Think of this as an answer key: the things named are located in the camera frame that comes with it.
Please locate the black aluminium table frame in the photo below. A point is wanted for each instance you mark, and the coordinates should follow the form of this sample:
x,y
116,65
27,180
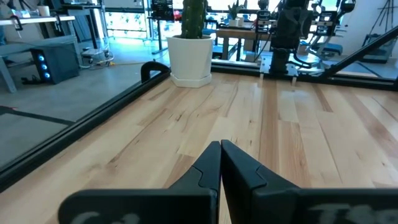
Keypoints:
x,y
46,146

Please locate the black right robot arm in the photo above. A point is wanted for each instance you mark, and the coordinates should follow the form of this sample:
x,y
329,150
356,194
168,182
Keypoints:
x,y
290,28

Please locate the black board on stand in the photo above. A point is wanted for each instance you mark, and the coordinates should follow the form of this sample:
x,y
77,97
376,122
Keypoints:
x,y
161,9

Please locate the white cup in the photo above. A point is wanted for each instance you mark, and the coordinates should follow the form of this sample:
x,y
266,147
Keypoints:
x,y
43,11

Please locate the computer tower with blue lights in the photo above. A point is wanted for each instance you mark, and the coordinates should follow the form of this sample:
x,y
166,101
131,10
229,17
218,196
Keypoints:
x,y
62,62

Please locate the wooden table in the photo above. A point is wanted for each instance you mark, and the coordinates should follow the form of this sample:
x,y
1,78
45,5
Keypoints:
x,y
236,33

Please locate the white plant pot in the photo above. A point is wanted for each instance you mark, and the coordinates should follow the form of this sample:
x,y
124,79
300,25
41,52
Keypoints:
x,y
190,59

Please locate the small potted plant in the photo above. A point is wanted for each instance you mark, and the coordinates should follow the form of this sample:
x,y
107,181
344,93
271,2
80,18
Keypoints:
x,y
234,22

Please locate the dark computer tower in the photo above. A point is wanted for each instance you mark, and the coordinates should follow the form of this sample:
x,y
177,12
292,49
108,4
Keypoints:
x,y
18,48

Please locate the black white equipment box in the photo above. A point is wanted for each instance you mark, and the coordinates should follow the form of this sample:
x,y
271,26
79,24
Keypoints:
x,y
262,20

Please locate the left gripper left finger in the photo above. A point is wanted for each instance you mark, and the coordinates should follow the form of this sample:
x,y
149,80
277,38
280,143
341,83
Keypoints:
x,y
186,205

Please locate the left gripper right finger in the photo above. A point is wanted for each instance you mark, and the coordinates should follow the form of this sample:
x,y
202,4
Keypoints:
x,y
280,205

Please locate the green cactus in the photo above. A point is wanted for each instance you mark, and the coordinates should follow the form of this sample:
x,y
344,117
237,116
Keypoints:
x,y
193,18

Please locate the blue chair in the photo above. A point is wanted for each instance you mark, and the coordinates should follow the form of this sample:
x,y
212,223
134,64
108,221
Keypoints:
x,y
331,49

